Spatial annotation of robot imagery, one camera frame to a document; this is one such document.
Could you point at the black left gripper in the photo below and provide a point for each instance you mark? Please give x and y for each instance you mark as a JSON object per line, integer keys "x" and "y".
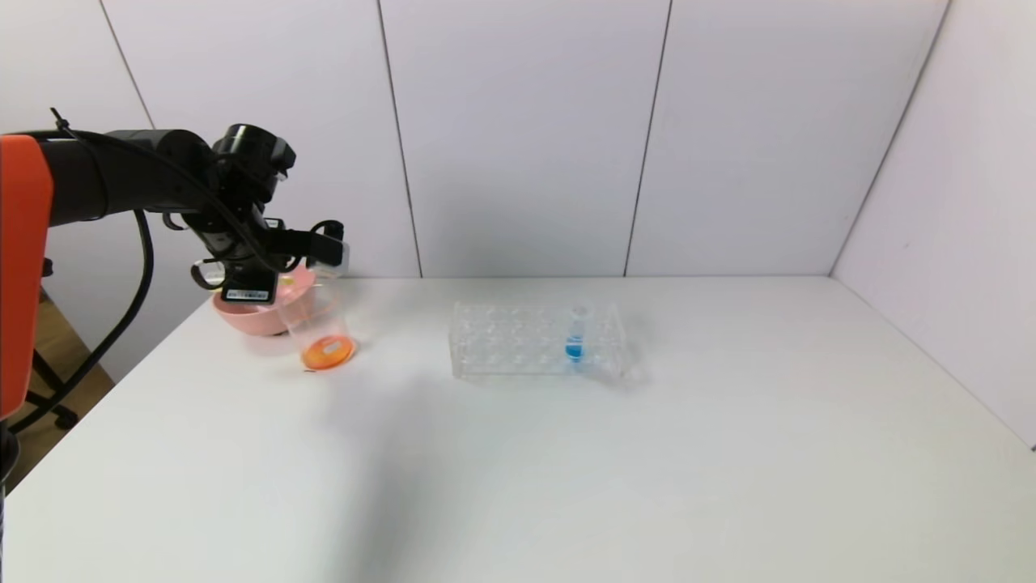
{"x": 248, "y": 290}

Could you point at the test tube with yellow pigment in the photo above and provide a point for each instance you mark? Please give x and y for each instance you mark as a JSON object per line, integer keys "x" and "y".
{"x": 299, "y": 283}

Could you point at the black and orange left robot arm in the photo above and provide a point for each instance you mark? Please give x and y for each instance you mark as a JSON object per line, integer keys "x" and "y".
{"x": 105, "y": 178}

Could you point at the clear glass beaker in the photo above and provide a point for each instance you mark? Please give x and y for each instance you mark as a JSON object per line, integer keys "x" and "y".
{"x": 324, "y": 352}

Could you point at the clear acrylic test tube rack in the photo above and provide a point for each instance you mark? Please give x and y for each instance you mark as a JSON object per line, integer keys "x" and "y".
{"x": 502, "y": 348}

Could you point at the test tube with blue pigment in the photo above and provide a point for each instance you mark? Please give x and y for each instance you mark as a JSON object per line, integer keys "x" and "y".
{"x": 575, "y": 351}

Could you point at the pink plastic bowl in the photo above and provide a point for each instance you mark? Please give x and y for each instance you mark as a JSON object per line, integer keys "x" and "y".
{"x": 251, "y": 320}

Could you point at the black metal stand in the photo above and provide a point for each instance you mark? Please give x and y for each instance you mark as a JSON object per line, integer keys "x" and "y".
{"x": 53, "y": 397}

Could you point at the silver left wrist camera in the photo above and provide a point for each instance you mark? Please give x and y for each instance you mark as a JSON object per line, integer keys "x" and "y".
{"x": 332, "y": 255}

